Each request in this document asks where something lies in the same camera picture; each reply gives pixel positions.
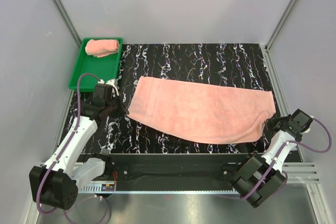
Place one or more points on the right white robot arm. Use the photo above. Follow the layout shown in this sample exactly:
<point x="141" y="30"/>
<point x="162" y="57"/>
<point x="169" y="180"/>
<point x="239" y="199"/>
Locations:
<point x="257" y="177"/>

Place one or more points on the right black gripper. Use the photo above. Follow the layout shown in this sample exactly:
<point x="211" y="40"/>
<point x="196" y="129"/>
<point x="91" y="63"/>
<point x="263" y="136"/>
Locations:
<point x="270" y="122"/>

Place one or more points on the white slotted cable duct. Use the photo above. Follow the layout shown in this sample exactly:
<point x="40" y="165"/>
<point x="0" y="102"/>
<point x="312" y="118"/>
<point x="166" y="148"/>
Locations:
<point x="98" y="188"/>

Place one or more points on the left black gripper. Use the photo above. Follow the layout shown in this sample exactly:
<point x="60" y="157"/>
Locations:
<point x="123" y="110"/>

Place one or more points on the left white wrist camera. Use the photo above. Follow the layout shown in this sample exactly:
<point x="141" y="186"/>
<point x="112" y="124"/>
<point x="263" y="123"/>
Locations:
<point x="113" y="83"/>

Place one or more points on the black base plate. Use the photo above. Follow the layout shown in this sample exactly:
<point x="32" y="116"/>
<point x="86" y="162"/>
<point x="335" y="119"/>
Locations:
<point x="174" y="172"/>

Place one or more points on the green plastic tray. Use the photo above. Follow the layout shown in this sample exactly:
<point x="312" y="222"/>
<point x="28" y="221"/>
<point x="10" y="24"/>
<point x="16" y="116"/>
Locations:
<point x="105" y="68"/>

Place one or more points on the pink striped towel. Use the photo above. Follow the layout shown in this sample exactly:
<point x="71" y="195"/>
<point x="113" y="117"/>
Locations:
<point x="101" y="48"/>

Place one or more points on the aluminium frame rail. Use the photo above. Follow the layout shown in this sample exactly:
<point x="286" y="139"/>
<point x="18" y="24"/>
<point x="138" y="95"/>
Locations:
<point x="301" y="173"/>

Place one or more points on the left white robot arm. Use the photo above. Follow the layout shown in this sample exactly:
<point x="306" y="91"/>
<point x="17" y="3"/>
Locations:
<point x="57" y="182"/>

